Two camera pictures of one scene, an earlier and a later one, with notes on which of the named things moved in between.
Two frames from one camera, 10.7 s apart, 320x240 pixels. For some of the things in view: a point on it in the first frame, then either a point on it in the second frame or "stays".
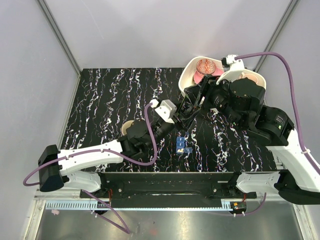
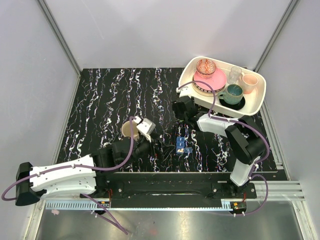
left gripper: [185, 123] -> [167, 148]
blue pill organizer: [180, 146] stays
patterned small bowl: [206, 66] stays
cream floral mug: [126, 125] stays
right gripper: [209, 83] -> [175, 108]
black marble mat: [106, 101] stays
